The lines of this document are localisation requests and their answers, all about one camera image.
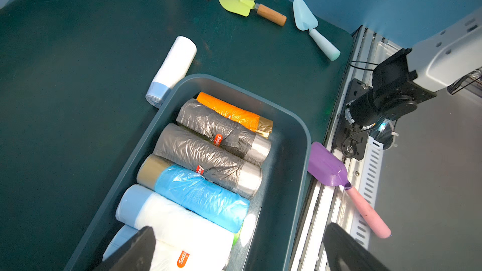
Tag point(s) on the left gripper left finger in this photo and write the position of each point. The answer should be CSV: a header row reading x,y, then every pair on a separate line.
x,y
136,254

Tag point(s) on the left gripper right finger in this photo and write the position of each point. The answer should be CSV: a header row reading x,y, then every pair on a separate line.
x,y
345,253

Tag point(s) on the white trash bag roll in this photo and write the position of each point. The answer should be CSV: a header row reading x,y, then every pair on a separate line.
x,y
176,226
166,257

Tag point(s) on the dark teal storage box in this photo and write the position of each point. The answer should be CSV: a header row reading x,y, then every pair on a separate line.
x,y
276,205

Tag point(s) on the blue trash bag roll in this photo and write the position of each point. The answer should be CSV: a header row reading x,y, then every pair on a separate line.
x,y
192,191

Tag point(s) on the grey trash bag roll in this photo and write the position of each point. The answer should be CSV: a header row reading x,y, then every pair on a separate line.
x,y
223,132
189,150

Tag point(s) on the orange trash bag roll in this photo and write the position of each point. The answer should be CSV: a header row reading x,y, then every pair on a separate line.
x,y
250,120

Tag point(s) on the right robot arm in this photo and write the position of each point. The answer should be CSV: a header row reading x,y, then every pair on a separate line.
x,y
407,78

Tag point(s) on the green toy trowel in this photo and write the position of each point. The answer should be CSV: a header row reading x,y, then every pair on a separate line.
x,y
244,7

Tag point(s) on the purple toy shovel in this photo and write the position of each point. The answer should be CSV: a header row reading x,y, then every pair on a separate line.
x,y
330,171

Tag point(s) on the light blue toy spade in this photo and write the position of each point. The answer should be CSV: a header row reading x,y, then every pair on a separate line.
x,y
305,20

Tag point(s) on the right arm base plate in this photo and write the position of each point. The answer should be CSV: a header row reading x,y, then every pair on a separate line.
x,y
357,117

